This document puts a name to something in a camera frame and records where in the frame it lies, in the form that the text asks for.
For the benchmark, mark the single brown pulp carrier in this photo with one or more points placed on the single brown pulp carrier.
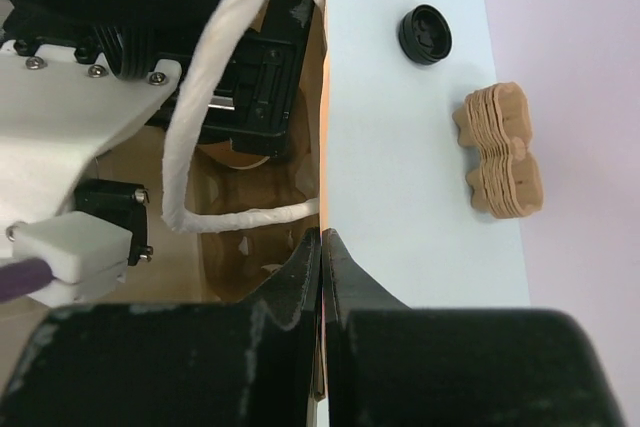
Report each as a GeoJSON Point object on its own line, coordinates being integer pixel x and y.
{"type": "Point", "coordinates": [235, 263]}

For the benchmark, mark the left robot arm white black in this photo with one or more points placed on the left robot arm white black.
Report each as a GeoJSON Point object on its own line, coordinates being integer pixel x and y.
{"type": "Point", "coordinates": [127, 37]}

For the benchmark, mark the stack of black lids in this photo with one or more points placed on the stack of black lids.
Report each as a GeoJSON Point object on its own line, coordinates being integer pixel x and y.
{"type": "Point", "coordinates": [424, 35]}

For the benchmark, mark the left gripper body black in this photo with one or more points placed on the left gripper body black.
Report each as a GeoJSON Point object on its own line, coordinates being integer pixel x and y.
{"type": "Point", "coordinates": [254, 100]}

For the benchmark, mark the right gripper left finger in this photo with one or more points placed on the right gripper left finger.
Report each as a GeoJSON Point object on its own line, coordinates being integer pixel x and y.
{"type": "Point", "coordinates": [249, 363]}

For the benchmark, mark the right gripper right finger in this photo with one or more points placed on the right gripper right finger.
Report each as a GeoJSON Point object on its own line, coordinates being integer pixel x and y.
{"type": "Point", "coordinates": [392, 365]}

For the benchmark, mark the brown pulp cup carrier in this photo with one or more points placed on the brown pulp cup carrier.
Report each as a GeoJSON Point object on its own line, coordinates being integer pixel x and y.
{"type": "Point", "coordinates": [496, 122]}

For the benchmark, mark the brown paper bag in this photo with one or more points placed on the brown paper bag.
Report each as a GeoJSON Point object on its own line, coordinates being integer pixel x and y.
{"type": "Point", "coordinates": [186, 191]}

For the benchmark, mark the brown paper coffee cup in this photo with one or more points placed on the brown paper coffee cup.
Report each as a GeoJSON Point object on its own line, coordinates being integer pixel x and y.
{"type": "Point", "coordinates": [223, 154]}

